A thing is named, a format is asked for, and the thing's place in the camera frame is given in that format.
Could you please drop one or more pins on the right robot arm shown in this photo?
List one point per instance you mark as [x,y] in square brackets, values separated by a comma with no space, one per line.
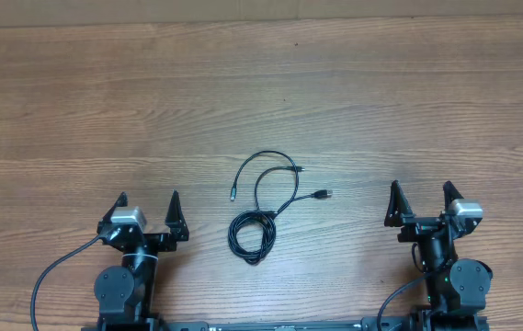
[456,288]

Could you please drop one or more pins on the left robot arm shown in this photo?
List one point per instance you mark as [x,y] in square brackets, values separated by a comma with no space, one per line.
[125,292]

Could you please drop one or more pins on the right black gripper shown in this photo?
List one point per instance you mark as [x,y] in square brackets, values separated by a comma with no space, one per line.
[399,214]

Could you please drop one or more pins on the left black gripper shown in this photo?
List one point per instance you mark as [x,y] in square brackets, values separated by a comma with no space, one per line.
[173,220]

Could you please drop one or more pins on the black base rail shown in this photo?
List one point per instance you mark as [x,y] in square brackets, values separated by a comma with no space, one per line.
[284,325]

